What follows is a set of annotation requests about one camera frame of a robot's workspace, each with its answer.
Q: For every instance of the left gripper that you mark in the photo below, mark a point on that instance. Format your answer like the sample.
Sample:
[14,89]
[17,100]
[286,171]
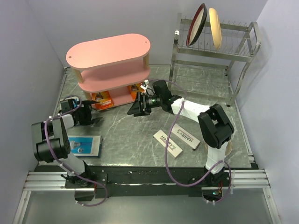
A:
[88,120]

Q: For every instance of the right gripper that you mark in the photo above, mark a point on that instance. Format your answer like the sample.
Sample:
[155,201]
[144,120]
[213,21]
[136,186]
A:
[138,109]

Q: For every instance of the orange Gillette box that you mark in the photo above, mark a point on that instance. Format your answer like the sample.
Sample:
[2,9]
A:
[103,100]
[134,89]

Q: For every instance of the blue Harry's razor box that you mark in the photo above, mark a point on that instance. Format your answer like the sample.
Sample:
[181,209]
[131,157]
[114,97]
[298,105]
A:
[85,146]

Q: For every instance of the pink three-tier shelf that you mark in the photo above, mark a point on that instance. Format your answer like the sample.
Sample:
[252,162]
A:
[111,64]

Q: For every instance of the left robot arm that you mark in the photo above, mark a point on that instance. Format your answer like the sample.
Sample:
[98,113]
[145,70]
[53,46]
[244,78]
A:
[51,143]

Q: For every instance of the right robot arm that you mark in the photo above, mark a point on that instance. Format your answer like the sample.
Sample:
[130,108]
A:
[216,127]

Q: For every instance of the blue razor box upper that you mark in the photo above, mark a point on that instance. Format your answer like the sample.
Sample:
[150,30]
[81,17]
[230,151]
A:
[68,104]

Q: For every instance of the white Harry's box left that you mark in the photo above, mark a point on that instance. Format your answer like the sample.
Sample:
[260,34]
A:
[173,149]

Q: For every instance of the white harry's box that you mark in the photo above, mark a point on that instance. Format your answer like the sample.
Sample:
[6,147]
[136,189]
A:
[173,149]
[186,137]

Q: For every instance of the white Harry's box right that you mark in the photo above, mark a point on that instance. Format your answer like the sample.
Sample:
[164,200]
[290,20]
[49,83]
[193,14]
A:
[186,137]

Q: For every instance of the beige bowl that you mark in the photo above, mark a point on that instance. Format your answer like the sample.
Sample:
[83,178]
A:
[228,148]

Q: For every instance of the dark red plate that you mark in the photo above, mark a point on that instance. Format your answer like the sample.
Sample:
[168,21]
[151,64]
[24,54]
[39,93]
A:
[197,25]

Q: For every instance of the cream yellow plate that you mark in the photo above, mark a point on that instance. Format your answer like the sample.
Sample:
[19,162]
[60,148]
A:
[215,28]

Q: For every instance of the metal dish rack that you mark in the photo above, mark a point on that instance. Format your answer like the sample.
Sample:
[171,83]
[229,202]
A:
[204,70]

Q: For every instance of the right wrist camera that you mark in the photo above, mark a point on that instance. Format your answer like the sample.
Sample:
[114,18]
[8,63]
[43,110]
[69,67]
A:
[145,85]

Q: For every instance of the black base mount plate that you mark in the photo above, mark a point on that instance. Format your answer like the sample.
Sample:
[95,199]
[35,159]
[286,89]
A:
[154,181]

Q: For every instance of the aluminium rail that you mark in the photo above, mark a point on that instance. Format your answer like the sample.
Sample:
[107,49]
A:
[53,181]

